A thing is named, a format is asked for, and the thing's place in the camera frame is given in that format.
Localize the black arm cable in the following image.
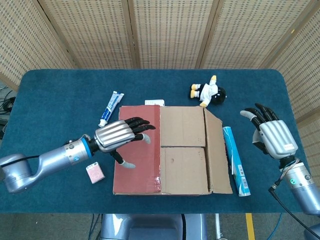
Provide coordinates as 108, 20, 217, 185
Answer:
268, 186, 320, 238
14, 154, 41, 161

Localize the small pink card pack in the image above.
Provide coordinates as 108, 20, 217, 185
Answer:
85, 161, 106, 185

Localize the black floor cables bundle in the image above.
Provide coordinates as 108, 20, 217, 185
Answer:
0, 86, 17, 141

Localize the white metal pole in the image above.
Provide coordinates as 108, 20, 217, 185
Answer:
214, 213, 224, 240

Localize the small white card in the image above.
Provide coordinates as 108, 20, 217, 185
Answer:
144, 99, 166, 107

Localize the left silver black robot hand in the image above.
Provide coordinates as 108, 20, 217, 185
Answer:
93, 116, 156, 169

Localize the white blue toothpaste tube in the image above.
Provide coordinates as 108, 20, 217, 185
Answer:
97, 90, 125, 128

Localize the grey robot torso base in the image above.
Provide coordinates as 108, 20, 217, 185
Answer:
99, 213, 208, 240

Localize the plush doll in white coat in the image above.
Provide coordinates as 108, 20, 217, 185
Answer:
188, 74, 228, 109

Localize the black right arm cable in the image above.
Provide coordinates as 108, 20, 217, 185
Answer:
268, 186, 320, 238

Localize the red cardboard shipping box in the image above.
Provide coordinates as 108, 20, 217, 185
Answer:
112, 104, 234, 196

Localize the long light blue carton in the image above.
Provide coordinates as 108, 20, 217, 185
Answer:
222, 126, 252, 197

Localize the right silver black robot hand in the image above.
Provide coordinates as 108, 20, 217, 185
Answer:
239, 103, 300, 160

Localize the yellow floor tape strip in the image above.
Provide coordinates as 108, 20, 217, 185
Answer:
245, 213, 256, 240

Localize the woven bamboo folding screen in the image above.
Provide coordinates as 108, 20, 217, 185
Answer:
0, 0, 320, 151

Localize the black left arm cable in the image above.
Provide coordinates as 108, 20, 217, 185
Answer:
14, 154, 41, 161

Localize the blue table cloth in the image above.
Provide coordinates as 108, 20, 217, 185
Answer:
0, 69, 305, 215

